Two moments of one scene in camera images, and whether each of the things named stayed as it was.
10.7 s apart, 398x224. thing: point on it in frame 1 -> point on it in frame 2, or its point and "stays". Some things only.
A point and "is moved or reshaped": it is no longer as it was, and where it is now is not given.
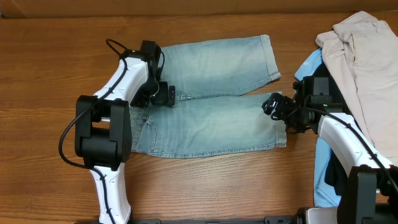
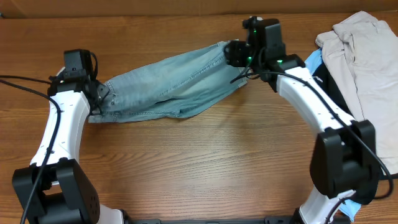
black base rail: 271,219 stays
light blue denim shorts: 211,113 is moved or reshaped
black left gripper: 170,95 -> 101,90
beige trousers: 361,54 stays
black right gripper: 285,104 -> 236,57
